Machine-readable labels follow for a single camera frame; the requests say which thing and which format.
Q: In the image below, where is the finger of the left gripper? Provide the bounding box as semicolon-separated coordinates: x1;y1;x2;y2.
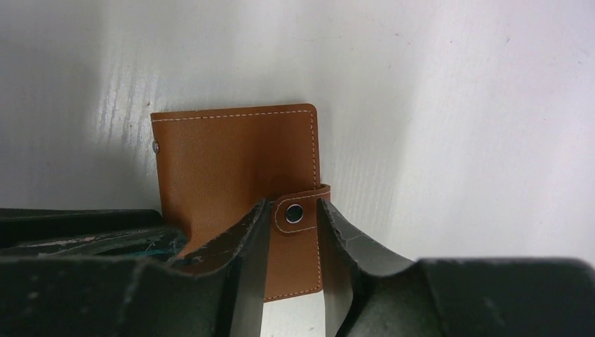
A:
1;209;187;262

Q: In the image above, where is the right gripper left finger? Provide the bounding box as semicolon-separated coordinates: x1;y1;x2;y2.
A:
1;200;272;336

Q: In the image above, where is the brown leather card holder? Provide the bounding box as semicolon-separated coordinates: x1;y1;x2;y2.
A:
151;103;330;302

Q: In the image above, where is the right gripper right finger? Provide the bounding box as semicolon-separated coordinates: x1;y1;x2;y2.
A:
316;199;594;336

